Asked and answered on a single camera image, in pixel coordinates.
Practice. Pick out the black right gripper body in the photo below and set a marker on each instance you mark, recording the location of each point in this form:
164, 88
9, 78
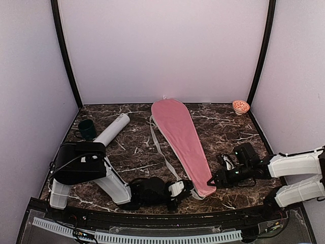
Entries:
232, 180

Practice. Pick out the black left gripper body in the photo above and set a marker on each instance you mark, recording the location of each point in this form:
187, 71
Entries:
150, 202

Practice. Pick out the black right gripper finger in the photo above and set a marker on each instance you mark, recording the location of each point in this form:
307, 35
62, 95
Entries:
215, 177
213, 183

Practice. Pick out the pink racket cover bag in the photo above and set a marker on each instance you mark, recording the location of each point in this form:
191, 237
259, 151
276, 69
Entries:
174, 122

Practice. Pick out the white shuttlecock tube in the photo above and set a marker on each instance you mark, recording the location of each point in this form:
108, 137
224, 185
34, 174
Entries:
113, 130

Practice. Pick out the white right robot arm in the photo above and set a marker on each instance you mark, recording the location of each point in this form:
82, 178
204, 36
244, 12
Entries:
276, 166

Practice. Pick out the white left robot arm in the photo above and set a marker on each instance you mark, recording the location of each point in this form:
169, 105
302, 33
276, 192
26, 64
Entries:
81, 162

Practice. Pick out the orange patterned small bowl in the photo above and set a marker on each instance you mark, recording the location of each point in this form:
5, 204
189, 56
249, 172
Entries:
240, 107

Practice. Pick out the dark green mug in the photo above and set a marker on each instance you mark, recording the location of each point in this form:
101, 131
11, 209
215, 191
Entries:
86, 130

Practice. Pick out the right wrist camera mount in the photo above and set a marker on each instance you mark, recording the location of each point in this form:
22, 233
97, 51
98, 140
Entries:
226, 161

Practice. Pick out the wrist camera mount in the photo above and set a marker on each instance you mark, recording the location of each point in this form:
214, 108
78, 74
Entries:
178, 188
226, 161

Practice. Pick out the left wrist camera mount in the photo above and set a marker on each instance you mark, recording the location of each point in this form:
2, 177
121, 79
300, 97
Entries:
178, 188

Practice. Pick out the black front table rail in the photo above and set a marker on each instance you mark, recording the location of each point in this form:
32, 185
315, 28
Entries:
91, 219

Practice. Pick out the grey slotted cable duct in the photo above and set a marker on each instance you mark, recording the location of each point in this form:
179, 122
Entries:
102, 237

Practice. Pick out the right black corner post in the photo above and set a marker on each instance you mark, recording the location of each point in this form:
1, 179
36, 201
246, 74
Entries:
263, 51

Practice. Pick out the black corner post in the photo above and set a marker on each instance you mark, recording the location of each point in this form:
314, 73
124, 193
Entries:
263, 51
64, 52

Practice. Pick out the left black corner post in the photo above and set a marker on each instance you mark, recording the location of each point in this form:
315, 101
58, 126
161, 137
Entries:
64, 52

